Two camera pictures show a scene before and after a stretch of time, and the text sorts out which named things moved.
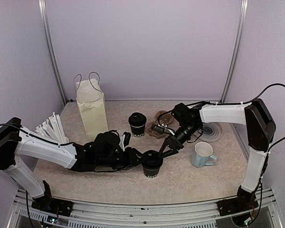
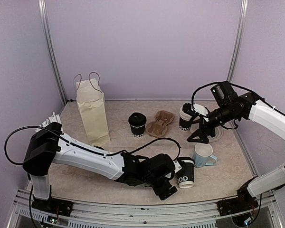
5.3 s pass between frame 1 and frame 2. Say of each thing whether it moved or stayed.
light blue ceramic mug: stayed
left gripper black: moved
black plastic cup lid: stayed
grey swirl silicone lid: stayed
